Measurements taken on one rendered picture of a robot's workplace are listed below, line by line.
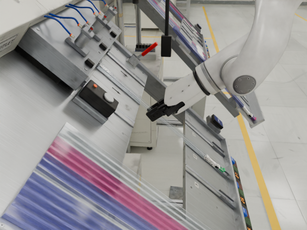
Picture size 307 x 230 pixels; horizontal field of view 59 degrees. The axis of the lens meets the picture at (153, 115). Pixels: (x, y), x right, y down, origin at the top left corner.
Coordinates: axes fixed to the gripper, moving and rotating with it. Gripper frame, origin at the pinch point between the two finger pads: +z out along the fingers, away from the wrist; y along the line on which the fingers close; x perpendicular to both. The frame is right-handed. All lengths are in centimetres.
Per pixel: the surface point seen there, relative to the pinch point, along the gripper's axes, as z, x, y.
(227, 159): -5.3, 31.7, -7.4
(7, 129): 4.6, -24.3, 34.1
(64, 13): -0.1, -33.3, 2.1
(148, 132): 57, 51, -96
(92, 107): 1.6, -15.8, 18.5
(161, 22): 2, -5, -96
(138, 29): 35, -2, -167
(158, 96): 3.4, 3.5, -19.0
